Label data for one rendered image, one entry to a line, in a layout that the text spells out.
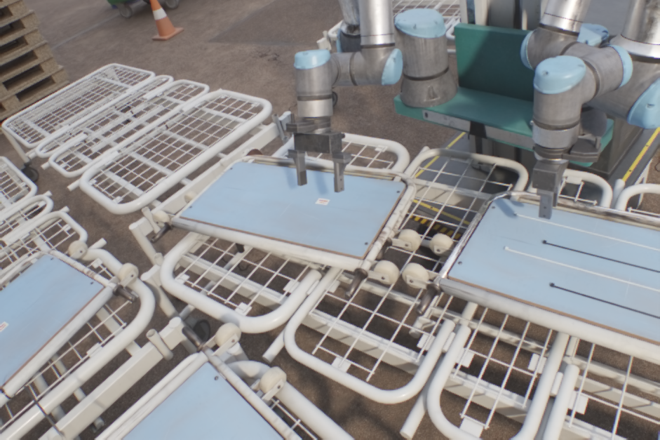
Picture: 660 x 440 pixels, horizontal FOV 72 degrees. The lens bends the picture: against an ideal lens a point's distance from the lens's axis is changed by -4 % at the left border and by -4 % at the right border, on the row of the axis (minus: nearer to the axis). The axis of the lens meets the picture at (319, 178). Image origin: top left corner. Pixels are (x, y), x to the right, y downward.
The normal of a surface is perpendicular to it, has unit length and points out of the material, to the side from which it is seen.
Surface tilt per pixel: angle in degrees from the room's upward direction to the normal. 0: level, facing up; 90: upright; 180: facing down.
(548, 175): 85
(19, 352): 5
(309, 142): 67
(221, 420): 7
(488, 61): 90
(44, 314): 5
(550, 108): 85
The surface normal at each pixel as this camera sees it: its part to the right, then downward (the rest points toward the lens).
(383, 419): -0.24, -0.78
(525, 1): -0.70, 0.55
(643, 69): -0.54, 0.47
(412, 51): -0.37, 0.62
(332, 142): 0.74, 0.12
